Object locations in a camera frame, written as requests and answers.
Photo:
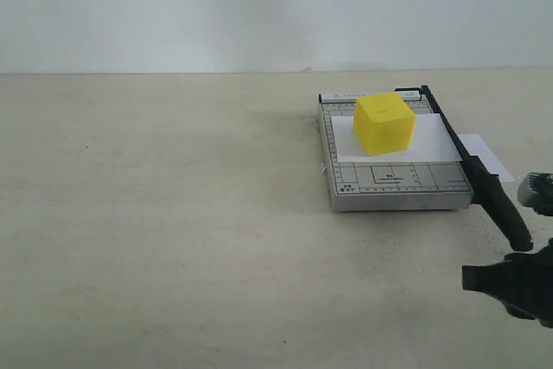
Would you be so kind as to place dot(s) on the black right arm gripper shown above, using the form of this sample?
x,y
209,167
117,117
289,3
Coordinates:
x,y
529,276

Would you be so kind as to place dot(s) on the black cutter blade lever arm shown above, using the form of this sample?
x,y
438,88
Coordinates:
x,y
488,191

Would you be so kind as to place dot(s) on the yellow foam cube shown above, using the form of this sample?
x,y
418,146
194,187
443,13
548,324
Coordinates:
x,y
383,123

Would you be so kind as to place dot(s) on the grey metal paper cutter base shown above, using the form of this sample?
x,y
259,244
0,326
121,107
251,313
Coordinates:
x,y
388,186

